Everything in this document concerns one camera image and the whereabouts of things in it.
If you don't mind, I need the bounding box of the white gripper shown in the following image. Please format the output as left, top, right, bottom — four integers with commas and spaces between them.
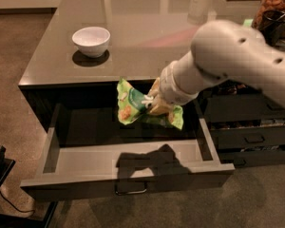
147, 60, 199, 117

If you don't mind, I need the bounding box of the green rice chip bag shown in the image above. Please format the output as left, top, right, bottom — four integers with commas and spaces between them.
117, 78, 184, 130

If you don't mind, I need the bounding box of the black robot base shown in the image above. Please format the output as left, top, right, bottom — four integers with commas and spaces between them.
0, 145, 59, 228

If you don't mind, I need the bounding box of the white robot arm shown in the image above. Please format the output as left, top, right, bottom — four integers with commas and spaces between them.
149, 20, 285, 115

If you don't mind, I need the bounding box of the open grey top drawer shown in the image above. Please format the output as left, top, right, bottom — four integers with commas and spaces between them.
21, 103, 235, 201

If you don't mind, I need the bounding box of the middle right drawer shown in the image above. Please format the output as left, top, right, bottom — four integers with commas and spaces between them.
210, 125, 285, 149

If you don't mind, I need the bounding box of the lower right drawer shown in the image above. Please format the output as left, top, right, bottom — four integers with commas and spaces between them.
218, 150, 285, 168

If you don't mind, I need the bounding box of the white bowl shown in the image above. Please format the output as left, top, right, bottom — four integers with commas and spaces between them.
72, 27, 110, 58

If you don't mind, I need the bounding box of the grey counter cabinet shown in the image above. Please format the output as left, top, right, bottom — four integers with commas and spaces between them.
19, 0, 285, 153

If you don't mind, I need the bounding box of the glass jar of nuts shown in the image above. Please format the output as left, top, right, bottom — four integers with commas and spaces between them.
252, 0, 285, 46

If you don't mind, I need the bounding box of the metal drawer handle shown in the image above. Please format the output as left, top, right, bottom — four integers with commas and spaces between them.
115, 182, 147, 196

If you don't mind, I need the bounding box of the black cable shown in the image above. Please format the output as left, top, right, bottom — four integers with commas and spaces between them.
0, 187, 36, 219

